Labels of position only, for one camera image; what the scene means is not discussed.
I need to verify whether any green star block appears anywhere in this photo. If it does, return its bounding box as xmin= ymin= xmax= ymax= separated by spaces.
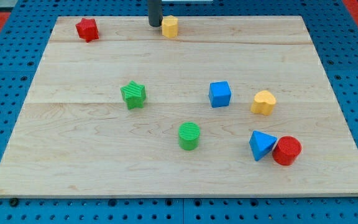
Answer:
xmin=120 ymin=80 xmax=146 ymax=110

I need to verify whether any red star block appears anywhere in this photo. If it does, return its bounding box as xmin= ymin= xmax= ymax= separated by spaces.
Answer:
xmin=75 ymin=18 xmax=99 ymax=42

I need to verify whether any green cylinder block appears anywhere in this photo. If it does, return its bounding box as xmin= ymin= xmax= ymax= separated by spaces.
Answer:
xmin=178 ymin=122 xmax=200 ymax=151

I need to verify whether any blue cube block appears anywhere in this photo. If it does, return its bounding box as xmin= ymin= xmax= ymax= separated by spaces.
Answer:
xmin=208 ymin=81 xmax=231 ymax=108

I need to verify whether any light wooden board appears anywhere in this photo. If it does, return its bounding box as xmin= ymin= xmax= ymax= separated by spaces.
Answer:
xmin=0 ymin=16 xmax=358 ymax=198

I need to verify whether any yellow heart block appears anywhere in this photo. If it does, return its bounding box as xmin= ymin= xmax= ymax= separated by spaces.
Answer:
xmin=250 ymin=90 xmax=277 ymax=116

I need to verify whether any blue triangle block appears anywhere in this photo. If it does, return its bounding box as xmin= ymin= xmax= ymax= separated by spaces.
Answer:
xmin=249 ymin=130 xmax=277 ymax=161

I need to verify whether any yellow hexagon block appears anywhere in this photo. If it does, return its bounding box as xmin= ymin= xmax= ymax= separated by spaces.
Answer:
xmin=162 ymin=15 xmax=178 ymax=38

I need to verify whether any dark grey cylindrical pointer tool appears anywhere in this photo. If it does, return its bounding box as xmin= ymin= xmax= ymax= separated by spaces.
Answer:
xmin=147 ymin=0 xmax=163 ymax=27

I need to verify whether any red cylinder block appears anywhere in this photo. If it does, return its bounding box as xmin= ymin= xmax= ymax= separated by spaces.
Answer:
xmin=272 ymin=136 xmax=302 ymax=166

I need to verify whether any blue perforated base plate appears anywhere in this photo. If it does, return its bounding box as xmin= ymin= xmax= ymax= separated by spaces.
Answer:
xmin=0 ymin=1 xmax=358 ymax=223

